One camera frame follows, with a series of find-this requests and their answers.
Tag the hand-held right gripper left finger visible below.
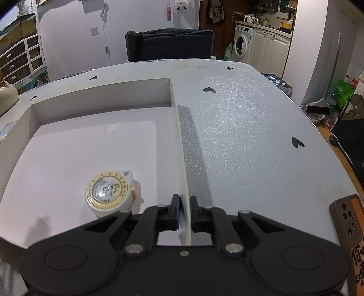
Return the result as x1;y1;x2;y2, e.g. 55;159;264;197
82;194;182;256

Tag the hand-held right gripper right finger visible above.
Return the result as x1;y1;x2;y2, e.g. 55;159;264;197
190;195;286;256

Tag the white cardboard box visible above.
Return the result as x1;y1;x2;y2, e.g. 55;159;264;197
0;77;190;248

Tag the round yellow-faced tape measure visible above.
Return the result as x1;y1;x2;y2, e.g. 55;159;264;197
85;170;139;219

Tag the brown phone case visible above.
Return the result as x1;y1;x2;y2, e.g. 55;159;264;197
329;194;364;296

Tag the blue patterned bag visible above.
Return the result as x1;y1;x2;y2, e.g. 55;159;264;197
263;73;293;96

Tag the dark chair back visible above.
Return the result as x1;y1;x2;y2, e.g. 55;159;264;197
125;28;214;62

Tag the white washing machine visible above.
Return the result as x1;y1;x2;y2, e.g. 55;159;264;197
233;24;255;64

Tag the white kitchen cabinet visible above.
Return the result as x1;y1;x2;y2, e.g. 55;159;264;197
247;27;292;79

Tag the clear plastic wrapper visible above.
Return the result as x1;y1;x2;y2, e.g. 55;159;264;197
0;121;18;140

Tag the green bag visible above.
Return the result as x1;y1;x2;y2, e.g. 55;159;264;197
331;80;354;110

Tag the beige hanging bag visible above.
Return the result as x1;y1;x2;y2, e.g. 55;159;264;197
209;0;225;23

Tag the cream ceramic pot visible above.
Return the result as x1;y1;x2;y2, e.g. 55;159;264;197
0;80;20;116

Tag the white drawer cabinet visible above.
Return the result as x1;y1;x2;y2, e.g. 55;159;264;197
0;33;46;86

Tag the glass fish tank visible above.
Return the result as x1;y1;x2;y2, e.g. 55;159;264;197
0;13;37;46

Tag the white hanging cable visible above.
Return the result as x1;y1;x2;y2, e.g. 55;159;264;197
101;3;110;56

